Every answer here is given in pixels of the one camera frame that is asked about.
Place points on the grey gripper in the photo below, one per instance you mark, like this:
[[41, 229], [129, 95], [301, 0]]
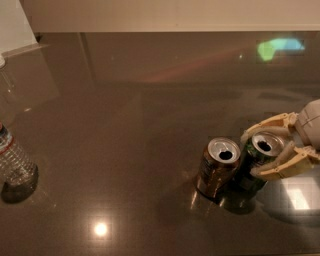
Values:
[[309, 126]]

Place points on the orange soda can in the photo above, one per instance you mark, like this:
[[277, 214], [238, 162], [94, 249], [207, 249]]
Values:
[[219, 162]]

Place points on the clear plastic water bottle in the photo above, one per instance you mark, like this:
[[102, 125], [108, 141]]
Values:
[[17, 170]]

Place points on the green soda can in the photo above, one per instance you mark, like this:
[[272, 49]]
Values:
[[262, 148]]

